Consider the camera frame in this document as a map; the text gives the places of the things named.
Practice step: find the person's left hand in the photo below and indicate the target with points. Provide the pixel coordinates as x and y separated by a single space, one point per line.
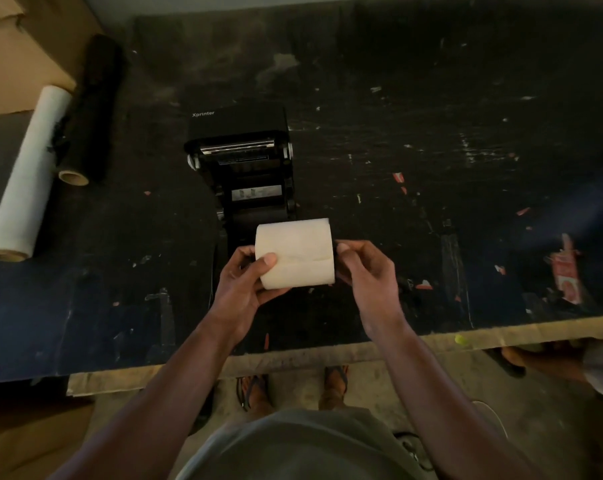
239 294

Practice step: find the person's right hand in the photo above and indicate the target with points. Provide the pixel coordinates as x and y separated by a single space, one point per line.
374 289

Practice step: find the person's right thumb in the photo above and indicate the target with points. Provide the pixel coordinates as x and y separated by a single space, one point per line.
349 262

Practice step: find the person's left thumb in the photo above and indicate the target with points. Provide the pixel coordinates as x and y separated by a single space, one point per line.
265 264

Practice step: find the white label paper roll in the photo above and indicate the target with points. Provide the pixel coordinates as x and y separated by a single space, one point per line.
296 252

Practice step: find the person's right forearm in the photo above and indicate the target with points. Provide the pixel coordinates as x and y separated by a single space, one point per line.
444 409

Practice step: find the person's left forearm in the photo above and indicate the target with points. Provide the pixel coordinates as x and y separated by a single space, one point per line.
154 412

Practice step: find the black label printer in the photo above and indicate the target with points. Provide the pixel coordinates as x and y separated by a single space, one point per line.
244 154

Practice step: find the person's right sandal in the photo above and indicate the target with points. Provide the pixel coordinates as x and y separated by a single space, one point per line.
335 384

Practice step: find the person's sandal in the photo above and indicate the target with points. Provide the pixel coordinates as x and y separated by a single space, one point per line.
254 392
335 384

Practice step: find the person's left sandal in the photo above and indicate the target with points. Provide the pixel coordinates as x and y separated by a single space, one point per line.
254 392

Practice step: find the person's grey shirt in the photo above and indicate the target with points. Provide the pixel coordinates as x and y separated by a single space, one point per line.
301 447

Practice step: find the red torn label scrap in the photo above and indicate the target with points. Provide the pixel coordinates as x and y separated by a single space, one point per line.
566 274

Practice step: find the black stretch film roll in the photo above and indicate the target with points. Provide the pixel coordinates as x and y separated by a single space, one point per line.
89 109

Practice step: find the white stretch film roll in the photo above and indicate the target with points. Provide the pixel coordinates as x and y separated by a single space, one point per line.
29 174

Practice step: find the brown cardboard sheet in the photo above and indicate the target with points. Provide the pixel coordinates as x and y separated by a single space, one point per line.
31 439

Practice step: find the brown cardboard box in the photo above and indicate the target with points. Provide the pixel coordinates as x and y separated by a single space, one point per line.
21 49

